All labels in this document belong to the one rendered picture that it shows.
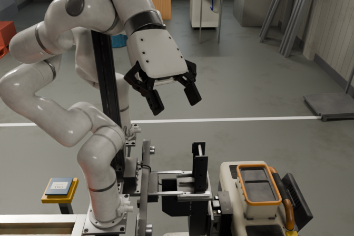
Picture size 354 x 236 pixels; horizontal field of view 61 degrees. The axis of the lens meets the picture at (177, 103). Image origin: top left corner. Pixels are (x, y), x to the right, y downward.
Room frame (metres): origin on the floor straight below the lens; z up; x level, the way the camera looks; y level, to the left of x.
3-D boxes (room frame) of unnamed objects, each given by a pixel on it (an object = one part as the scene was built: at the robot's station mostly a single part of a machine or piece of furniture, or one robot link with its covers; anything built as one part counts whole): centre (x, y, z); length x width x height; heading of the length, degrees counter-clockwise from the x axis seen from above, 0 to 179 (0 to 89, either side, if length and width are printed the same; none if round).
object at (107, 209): (0.69, 0.23, 1.21); 0.16 x 0.13 x 0.15; 92
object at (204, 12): (6.37, -0.55, 0.52); 2.26 x 0.55 x 1.04; 2
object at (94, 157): (0.70, 0.24, 1.37); 0.13 x 0.10 x 0.16; 161
